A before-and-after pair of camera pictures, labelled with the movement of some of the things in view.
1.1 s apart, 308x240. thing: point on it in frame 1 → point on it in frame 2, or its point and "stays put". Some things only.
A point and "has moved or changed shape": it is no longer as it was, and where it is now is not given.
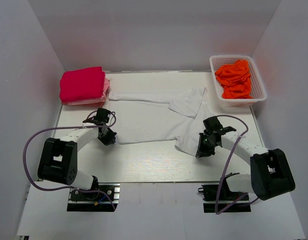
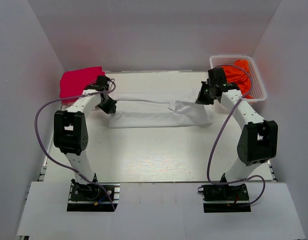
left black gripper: (110, 139) → (111, 108)
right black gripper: (202, 151) → (201, 99)
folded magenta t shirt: (81, 85) stays put
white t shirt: (151, 115) has moved or changed shape
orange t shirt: (235, 79) stays put
